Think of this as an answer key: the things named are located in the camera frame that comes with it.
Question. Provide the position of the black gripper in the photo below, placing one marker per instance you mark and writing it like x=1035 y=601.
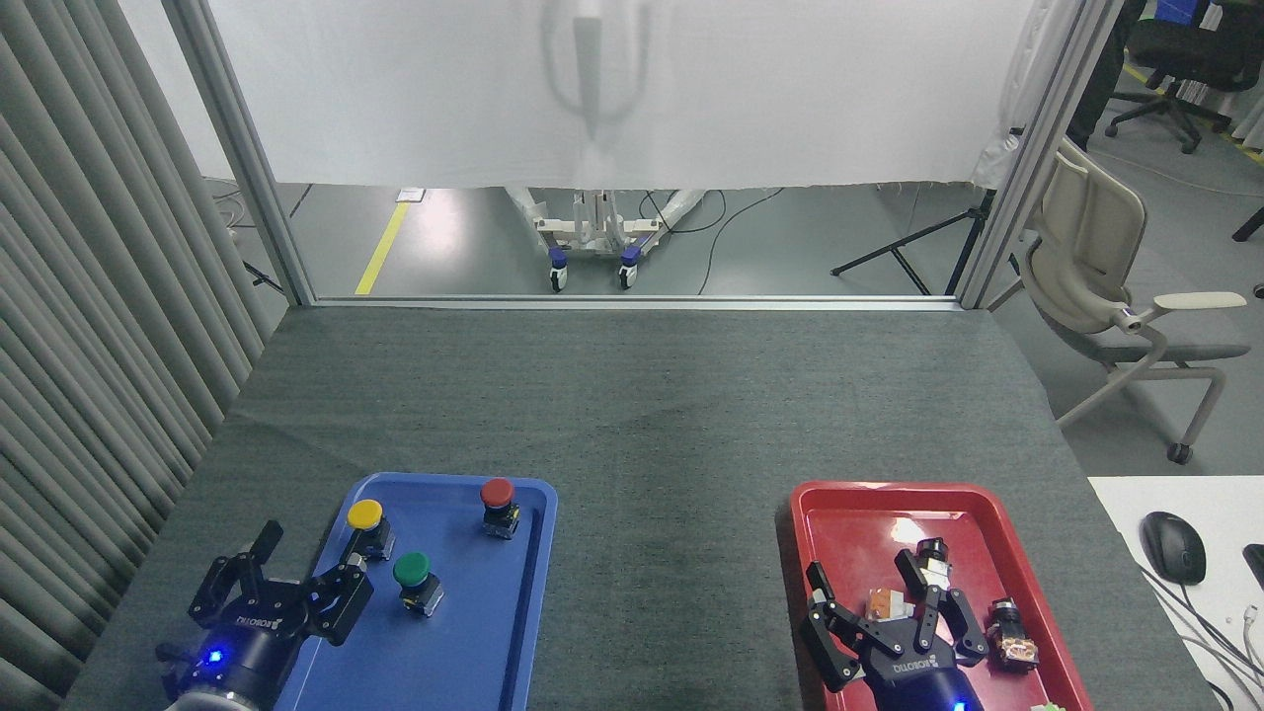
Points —
x=913 y=676
x=259 y=632

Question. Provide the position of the green push button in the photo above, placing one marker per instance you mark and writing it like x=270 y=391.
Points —
x=415 y=578

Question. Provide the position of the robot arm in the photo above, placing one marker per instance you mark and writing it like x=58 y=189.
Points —
x=212 y=703

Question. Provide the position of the yellow push button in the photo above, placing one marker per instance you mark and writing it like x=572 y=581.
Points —
x=367 y=528

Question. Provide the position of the red push button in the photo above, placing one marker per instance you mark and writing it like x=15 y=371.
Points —
x=499 y=504

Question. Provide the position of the red plastic tray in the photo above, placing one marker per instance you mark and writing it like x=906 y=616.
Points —
x=859 y=533

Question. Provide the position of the blue plastic tray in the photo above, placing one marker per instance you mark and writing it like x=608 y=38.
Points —
x=464 y=632

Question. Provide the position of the black computer mouse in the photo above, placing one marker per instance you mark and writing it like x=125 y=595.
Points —
x=1173 y=548

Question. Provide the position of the dark grey table cloth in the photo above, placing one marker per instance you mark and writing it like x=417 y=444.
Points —
x=652 y=425

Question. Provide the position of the grey pleated curtain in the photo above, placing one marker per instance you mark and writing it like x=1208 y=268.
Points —
x=89 y=326

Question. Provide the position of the yellow floor tape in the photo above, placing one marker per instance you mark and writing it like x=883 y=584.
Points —
x=380 y=252

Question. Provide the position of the white side desk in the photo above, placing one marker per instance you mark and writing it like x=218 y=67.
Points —
x=1215 y=494

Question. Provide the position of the black keyboard corner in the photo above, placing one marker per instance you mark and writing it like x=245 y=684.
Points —
x=1255 y=565

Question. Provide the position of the black tripod stand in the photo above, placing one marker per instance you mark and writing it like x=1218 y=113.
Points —
x=913 y=247

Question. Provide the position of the white paper sheet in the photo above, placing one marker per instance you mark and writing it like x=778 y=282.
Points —
x=411 y=195

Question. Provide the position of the beige office chair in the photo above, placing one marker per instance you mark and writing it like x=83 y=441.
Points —
x=1086 y=257

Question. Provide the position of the white stand on wheels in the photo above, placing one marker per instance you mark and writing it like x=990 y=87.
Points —
x=592 y=235

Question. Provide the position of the person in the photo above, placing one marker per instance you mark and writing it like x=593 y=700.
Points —
x=1098 y=89

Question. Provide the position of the black office chair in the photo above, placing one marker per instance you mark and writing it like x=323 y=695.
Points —
x=1180 y=59

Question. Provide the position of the blue box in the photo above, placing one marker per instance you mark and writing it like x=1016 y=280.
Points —
x=1180 y=10

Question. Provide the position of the orange and white switch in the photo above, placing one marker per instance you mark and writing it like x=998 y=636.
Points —
x=886 y=602

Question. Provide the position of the black knob white switch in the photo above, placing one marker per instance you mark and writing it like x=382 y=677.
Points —
x=933 y=565

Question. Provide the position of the black switch with copper base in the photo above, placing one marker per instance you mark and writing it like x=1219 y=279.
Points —
x=1012 y=637

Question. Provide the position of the silver aluminium rail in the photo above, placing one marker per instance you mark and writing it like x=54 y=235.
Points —
x=632 y=301

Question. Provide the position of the silver aluminium post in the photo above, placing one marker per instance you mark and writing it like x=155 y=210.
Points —
x=242 y=148
x=1037 y=148

